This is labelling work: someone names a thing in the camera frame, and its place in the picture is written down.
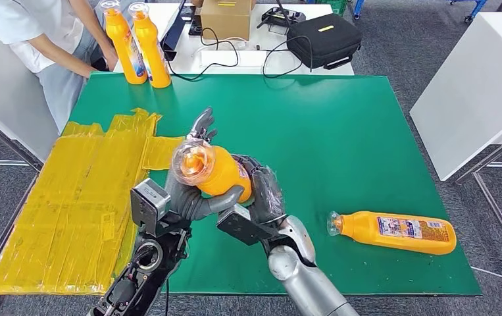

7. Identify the black cable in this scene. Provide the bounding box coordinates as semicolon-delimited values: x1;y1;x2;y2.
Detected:
262;34;314;80
165;26;240;82

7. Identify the green plastic crate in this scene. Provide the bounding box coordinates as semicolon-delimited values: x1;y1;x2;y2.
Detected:
307;0;348;16

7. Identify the green table mat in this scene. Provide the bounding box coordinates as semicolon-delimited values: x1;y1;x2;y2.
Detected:
65;72;482;296

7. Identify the brown cardboard box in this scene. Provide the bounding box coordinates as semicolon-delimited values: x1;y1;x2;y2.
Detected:
200;0;256;41

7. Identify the white table with metal legs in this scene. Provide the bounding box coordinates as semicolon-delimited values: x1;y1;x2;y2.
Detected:
409;12;502;273
0;26;60;171

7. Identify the white desk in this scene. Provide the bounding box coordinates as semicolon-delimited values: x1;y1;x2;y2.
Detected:
113;3;355;76

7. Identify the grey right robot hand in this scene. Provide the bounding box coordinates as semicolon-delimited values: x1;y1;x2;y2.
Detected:
233;153;288;225

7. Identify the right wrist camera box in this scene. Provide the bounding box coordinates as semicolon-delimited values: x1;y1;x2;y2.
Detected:
216;203;273;246

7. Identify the black remote controller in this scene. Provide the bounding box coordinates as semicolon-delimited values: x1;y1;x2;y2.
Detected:
257;0;307;36

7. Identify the white cable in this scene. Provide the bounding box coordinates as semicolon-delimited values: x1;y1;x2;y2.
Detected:
470;263;502;281

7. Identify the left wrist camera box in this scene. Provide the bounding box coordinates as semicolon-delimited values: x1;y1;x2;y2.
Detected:
130;178;172;238

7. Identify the orange plastic bottle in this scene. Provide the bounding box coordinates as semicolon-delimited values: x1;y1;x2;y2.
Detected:
171;138;254;205
128;2;172;90
326;210;458;257
99;0;148;86

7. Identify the blue metal shelf rack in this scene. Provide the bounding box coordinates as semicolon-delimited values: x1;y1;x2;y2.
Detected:
353;0;488;25

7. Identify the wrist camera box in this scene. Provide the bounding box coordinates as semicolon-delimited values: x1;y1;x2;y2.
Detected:
130;178;172;238
216;203;273;246

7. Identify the dark blue laptop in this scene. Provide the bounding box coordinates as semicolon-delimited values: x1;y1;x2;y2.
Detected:
159;0;189;62

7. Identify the black carrying case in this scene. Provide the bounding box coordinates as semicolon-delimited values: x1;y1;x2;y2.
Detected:
286;13;363;70

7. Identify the person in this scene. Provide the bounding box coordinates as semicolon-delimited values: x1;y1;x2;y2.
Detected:
0;0;118;134

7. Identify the yellow plastic sheet stack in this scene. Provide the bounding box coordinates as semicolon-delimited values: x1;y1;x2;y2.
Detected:
0;108;186;296

